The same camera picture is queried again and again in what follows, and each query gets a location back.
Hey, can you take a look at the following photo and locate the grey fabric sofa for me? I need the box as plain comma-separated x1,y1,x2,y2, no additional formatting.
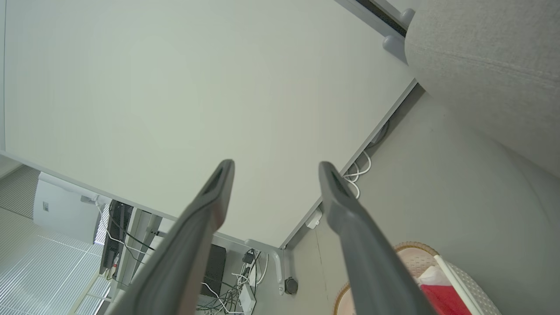
404,0,560,178

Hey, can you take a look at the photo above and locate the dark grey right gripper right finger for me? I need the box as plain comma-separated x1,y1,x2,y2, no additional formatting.
318,161,438,315

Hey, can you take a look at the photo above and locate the white cable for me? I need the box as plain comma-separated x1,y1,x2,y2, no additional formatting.
343,150,372,200

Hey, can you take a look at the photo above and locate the white wall socket box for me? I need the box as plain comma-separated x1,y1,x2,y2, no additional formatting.
305,209,323,230

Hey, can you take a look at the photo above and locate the grey partition foot with caster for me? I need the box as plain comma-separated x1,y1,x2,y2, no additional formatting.
245,238,299,296

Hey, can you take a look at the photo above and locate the white cloth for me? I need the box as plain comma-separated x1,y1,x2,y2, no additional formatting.
416,264,448,287

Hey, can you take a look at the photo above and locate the black box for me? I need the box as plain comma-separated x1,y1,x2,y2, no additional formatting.
200,244,227,299

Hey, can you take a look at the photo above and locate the red fleece cloth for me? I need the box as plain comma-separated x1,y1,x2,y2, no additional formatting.
420,283,473,315

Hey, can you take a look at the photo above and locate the tangled cable bundle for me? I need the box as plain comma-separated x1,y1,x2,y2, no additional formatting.
196,249,270,315

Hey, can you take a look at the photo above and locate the white partition panel grey frame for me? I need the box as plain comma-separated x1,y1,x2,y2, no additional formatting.
0,0,418,250

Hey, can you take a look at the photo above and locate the grey desk frame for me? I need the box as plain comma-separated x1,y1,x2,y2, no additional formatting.
112,208,163,303

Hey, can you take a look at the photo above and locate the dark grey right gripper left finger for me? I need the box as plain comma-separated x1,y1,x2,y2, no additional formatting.
105,159,235,315

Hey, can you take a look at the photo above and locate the woven wicker laundry basket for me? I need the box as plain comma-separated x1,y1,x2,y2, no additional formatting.
332,241,502,315

